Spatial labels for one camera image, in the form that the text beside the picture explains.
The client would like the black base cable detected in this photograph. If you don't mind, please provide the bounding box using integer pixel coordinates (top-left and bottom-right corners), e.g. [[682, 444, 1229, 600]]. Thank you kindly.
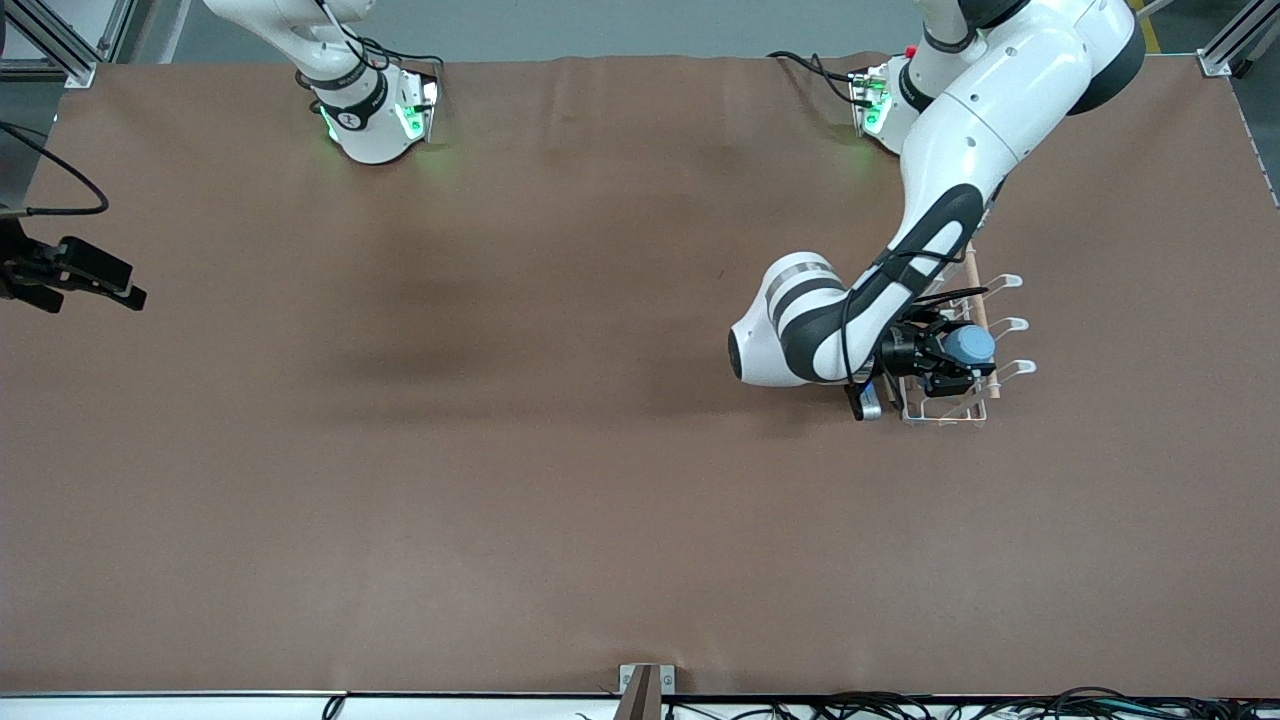
[[300, 0, 447, 86], [767, 49, 873, 107]]

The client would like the black right base cable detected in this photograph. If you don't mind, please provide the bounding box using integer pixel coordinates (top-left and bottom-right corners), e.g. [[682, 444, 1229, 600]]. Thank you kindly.
[[300, 0, 447, 86]]

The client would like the black left base cable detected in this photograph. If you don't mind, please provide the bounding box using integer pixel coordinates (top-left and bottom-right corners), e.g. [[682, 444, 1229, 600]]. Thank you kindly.
[[767, 49, 873, 107]]

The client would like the white wire cup holder rack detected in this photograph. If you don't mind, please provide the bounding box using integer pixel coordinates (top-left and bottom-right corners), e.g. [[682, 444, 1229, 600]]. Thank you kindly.
[[887, 241, 1037, 428]]

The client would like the aluminium frame profile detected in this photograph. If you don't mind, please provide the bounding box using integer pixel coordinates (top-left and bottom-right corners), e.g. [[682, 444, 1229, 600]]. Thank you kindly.
[[0, 0, 137, 89], [1197, 0, 1280, 79]]

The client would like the brown camera post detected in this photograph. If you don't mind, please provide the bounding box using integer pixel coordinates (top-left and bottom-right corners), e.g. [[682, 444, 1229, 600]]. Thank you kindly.
[[613, 667, 663, 720]]

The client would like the blue plastic cup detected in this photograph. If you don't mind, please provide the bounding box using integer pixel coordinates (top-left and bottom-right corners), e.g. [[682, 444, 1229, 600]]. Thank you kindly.
[[945, 325, 997, 367]]

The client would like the brown paper table cover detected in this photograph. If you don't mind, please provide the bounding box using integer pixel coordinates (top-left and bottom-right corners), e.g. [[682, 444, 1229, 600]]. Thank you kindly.
[[0, 55, 1280, 698]]

